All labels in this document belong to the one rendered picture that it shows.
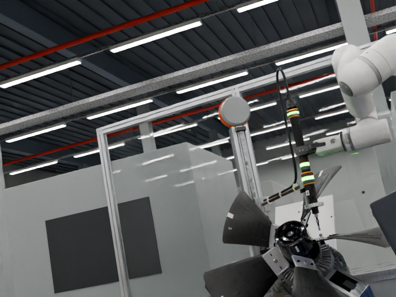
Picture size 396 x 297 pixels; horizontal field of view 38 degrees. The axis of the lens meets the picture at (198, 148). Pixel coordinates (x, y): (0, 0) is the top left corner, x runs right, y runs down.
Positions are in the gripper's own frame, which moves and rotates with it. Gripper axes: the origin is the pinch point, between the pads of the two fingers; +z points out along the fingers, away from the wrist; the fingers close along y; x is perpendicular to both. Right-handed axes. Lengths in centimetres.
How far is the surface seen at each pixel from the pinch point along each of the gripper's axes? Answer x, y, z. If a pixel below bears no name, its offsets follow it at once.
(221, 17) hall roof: 449, 844, 280
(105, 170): 29, 71, 128
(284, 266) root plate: -39.1, -2.5, 14.5
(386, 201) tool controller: -28, -83, -32
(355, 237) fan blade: -33.9, -6.7, -12.7
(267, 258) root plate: -35.4, -5.2, 19.4
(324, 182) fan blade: -11.7, 10.9, -3.4
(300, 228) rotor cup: -27.4, -3.6, 5.7
